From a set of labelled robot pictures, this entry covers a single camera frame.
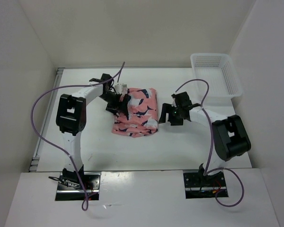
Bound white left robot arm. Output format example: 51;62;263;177
56;74;131;189

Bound pink shark print shorts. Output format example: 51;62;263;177
112;88;158;138

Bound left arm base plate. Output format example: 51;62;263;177
49;172;101;201

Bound white plastic mesh basket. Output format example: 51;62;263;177
190;53;243;105

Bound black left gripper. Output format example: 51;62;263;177
98;91;128;116

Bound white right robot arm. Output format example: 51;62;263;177
159;92;251;186

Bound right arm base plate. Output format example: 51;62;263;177
183;170;228;199

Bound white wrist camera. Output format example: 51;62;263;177
114;83;128;95
171;94;179;107

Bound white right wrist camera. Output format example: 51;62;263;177
171;94;179;107

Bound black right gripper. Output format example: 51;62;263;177
158;102;184;125

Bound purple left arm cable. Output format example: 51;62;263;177
30;61;126;211

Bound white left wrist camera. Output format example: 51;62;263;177
114;83;128;95

